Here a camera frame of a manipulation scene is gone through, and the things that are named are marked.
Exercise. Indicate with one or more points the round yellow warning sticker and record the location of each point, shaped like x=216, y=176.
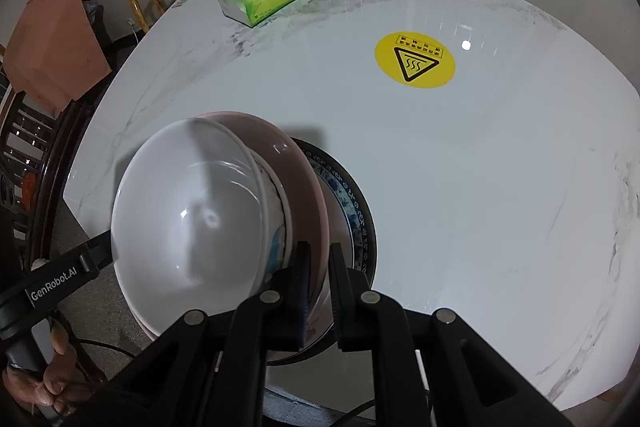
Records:
x=415, y=59

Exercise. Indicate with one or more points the white ribbed bowl pale base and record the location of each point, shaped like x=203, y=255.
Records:
x=190, y=217

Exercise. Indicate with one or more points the person's legs in jeans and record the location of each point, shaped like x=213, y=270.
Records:
x=300, y=409

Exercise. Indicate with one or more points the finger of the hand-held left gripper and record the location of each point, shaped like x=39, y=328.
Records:
x=100, y=252

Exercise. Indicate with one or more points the person's left hand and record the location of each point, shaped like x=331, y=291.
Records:
x=55, y=382

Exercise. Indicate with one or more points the dark wooden armchair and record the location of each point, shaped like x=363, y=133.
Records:
x=55, y=142

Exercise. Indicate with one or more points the pink cloth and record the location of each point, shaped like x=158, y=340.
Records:
x=50, y=47

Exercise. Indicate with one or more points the large blue floral plate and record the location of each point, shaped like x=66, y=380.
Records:
x=357, y=217

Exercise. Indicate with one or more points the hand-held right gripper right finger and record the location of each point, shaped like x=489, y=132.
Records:
x=336, y=302

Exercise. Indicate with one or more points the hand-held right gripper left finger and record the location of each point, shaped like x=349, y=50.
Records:
x=302, y=302

